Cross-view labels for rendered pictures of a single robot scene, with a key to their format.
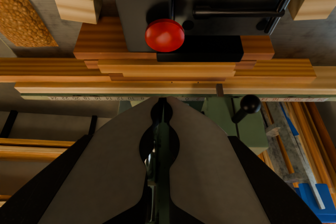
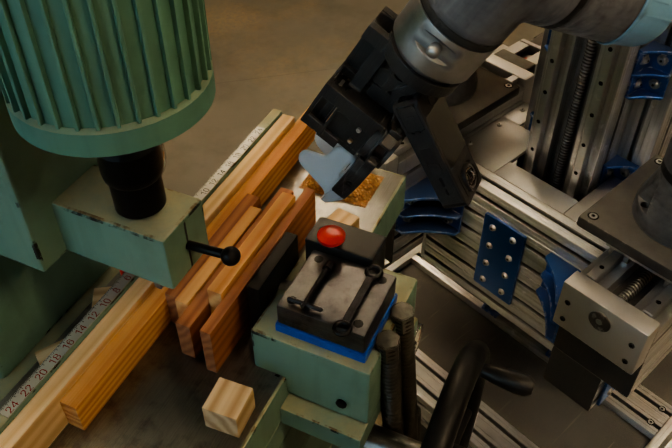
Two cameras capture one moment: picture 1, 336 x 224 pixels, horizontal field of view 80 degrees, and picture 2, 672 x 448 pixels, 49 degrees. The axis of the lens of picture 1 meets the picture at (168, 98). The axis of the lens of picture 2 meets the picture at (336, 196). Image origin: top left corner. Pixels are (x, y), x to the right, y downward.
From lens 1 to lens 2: 0.67 m
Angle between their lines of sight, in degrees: 53
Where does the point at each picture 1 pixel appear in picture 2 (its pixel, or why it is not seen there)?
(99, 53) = (302, 205)
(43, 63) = (292, 160)
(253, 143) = (175, 233)
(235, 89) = (134, 301)
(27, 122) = not seen: outside the picture
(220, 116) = (198, 236)
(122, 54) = (290, 219)
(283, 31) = (175, 394)
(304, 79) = (80, 392)
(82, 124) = not seen: outside the picture
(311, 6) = (231, 391)
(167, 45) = (326, 232)
